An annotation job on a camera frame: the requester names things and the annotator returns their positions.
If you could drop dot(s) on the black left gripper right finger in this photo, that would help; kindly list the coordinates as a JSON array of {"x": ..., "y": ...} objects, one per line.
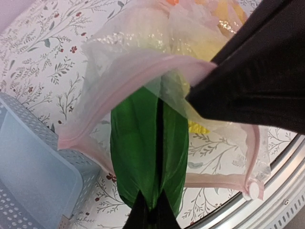
[{"x": 165, "y": 218}]

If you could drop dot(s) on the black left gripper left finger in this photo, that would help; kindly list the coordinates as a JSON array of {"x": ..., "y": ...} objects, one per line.
[{"x": 138, "y": 217}]

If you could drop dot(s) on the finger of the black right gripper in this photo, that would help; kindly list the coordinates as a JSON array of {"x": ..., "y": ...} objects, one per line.
[
  {"x": 272, "y": 23},
  {"x": 267, "y": 89}
]

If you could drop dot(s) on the green bok choy toy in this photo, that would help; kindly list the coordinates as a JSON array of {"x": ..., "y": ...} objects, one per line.
[{"x": 149, "y": 143}]

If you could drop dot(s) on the orange mango toy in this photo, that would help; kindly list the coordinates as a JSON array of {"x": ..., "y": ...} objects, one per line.
[{"x": 173, "y": 2}]

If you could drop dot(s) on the light blue plastic basket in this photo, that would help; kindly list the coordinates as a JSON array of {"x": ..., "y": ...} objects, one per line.
[{"x": 41, "y": 187}]

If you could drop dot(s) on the clear pink zip top bag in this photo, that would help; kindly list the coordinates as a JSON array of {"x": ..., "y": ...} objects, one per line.
[{"x": 164, "y": 47}]

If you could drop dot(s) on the floral patterned table mat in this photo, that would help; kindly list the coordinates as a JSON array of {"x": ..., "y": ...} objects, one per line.
[{"x": 43, "y": 67}]

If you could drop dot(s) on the front aluminium table rail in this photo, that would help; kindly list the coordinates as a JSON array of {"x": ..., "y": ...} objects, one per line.
[{"x": 284, "y": 196}]

